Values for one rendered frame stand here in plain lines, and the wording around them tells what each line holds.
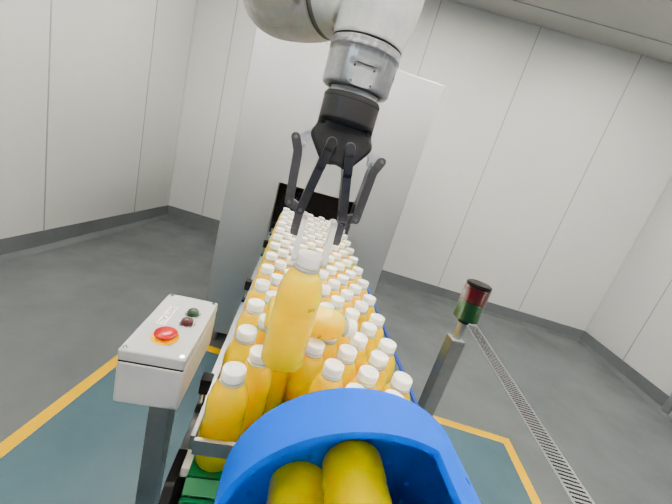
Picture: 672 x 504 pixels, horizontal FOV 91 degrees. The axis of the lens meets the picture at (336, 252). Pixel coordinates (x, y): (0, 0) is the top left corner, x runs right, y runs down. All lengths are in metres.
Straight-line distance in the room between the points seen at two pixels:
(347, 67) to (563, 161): 4.65
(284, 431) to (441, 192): 4.29
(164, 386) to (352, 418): 0.36
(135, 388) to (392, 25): 0.62
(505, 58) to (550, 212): 1.93
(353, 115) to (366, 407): 0.33
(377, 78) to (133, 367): 0.54
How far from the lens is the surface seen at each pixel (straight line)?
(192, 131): 5.03
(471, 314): 0.90
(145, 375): 0.63
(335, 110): 0.44
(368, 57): 0.44
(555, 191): 5.00
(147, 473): 0.90
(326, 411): 0.37
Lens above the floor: 1.46
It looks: 16 degrees down
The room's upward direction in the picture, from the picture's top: 16 degrees clockwise
